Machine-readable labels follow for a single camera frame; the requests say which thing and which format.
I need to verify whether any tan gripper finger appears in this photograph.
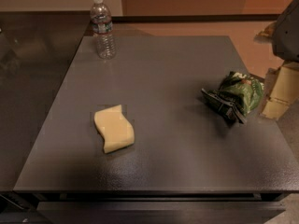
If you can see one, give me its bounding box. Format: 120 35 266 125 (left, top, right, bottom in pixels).
261 61 299 119

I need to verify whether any green jalapeno chip bag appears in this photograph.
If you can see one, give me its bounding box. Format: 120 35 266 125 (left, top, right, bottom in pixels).
201 71 263 124

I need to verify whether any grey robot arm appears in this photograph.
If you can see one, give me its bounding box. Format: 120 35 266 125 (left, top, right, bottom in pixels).
261 0 299 119

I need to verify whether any yellow sponge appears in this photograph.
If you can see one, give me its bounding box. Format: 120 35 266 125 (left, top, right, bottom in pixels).
94 105 135 154

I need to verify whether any clear plastic water bottle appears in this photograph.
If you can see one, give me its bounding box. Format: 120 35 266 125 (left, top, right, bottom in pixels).
90 0 116 60

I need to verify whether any dark drawer cabinet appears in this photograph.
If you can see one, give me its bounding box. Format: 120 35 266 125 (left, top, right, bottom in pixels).
0 192 285 224

